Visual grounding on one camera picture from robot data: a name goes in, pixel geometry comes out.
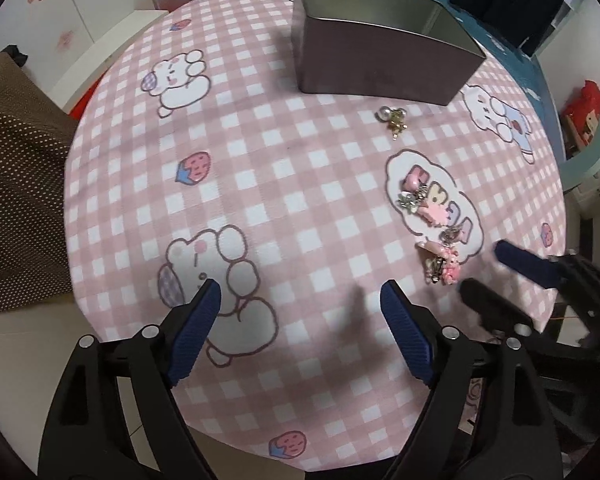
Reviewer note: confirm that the white board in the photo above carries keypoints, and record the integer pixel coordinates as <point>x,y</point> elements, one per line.
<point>110,45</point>

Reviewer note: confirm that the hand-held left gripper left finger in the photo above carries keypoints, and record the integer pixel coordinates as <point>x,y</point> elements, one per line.
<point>195,330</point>

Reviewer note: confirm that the black cloth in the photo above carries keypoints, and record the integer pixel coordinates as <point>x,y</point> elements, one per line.
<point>10,55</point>

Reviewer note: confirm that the faded pink butterfly sticker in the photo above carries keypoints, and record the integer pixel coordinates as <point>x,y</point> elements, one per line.
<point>65,40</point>

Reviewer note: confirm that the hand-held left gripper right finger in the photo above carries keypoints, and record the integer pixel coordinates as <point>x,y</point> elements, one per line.
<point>407,335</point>

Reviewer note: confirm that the grey metal box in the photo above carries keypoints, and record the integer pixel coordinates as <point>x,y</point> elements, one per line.
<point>370,65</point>

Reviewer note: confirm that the silver flower earring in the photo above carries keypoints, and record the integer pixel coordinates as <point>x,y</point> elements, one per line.
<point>409,201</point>

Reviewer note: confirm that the red stool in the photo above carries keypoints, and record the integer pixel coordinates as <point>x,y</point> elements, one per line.
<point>85,100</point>

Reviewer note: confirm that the pearl earring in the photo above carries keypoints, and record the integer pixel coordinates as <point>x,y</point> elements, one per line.
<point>402,112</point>
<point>384,114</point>

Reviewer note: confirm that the black coat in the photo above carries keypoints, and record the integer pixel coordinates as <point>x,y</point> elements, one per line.
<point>510,0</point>

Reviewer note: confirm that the pink flower hair clip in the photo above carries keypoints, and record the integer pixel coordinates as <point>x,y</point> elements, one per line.
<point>447,265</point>

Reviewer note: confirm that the brown dotted cloth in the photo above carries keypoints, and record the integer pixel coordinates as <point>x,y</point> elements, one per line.
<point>20,160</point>

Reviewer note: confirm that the gold earring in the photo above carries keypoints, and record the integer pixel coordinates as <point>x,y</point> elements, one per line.
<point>396,128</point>

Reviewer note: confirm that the red cat print bag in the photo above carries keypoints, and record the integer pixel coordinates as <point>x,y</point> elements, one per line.
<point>585,110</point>

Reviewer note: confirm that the pink checkered tablecloth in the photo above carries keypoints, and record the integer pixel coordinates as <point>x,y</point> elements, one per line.
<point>300,185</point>

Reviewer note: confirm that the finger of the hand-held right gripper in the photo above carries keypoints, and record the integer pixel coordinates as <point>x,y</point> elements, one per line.
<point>525,262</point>
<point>495,305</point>

